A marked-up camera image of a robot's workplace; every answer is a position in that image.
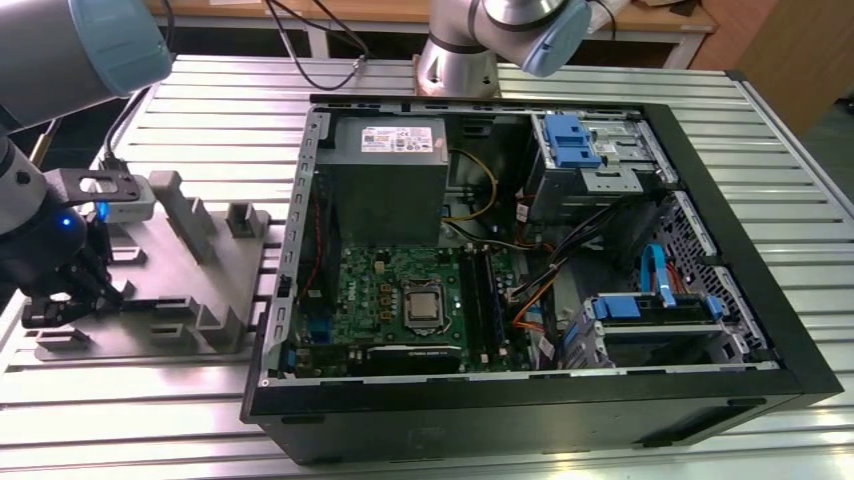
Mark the green motherboard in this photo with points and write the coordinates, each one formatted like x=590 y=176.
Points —
x=360 y=280

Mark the black CPU socket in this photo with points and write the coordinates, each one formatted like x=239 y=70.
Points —
x=423 y=284

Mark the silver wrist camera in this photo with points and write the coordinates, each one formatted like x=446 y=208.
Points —
x=129 y=210

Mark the wooden cabinet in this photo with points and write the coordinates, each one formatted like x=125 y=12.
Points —
x=787 y=50

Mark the black graphics card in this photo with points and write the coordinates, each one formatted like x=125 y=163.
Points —
x=414 y=357

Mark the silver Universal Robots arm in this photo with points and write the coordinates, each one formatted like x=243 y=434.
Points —
x=53 y=60

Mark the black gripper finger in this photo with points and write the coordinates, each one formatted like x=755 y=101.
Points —
x=53 y=310
x=100 y=280

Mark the grey parts rack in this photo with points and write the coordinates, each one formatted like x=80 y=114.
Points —
x=180 y=280

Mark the silver CPU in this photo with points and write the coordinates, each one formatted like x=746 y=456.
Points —
x=424 y=306

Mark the metal drive cage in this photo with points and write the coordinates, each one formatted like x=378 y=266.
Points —
x=600 y=190

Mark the wooden desk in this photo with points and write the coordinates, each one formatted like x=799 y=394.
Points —
x=660 y=20

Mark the grey power supply unit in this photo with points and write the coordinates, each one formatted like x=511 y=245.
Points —
x=387 y=200

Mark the black PC case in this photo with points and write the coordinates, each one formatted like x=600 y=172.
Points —
x=507 y=420

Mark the hard disk in blue carrier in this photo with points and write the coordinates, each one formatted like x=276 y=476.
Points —
x=616 y=307

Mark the blue drive bay latch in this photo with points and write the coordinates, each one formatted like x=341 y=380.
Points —
x=567 y=150

